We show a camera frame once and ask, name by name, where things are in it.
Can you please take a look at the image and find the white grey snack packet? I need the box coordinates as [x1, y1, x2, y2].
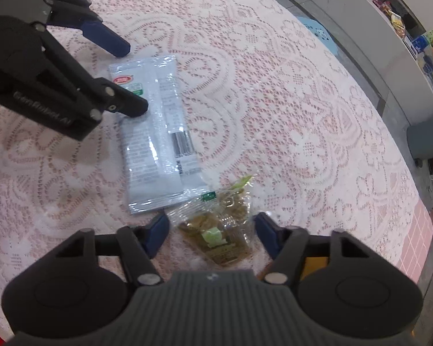
[108, 55, 208, 216]

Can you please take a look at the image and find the pink checked table cover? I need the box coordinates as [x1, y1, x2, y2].
[393, 198, 433, 285]

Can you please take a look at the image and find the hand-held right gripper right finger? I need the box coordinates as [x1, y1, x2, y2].
[254, 212, 378, 285]

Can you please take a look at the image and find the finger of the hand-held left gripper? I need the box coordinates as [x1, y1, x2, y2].
[20, 0, 131, 57]
[0, 15, 149, 119]

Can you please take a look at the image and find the light blue round stool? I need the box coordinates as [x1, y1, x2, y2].
[298, 16, 338, 53]

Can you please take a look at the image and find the grey pedal trash bin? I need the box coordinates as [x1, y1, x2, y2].
[406, 115, 433, 168]

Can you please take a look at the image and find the olive green clear snack packet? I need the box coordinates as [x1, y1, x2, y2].
[166, 175, 257, 269]

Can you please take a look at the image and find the pile of snacks on counter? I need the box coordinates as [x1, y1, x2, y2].
[372, 0, 408, 40]

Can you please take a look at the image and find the colourful picture board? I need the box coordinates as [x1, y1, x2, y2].
[409, 27, 433, 80]

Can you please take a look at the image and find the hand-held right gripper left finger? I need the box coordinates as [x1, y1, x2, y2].
[56, 212, 171, 286]

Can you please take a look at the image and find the pink lace tablecloth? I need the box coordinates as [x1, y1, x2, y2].
[0, 0, 433, 332]

